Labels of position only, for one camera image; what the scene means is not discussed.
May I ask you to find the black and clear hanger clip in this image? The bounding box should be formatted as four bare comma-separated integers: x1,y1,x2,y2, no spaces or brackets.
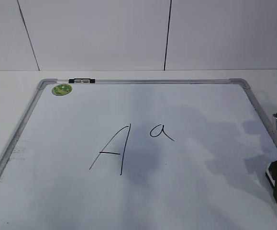
68,78,96,84

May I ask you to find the round green sticker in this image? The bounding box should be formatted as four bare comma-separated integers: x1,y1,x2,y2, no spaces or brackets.
52,84,72,96

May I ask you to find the white whiteboard with aluminium frame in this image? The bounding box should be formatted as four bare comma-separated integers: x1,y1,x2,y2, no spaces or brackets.
0,79,277,230

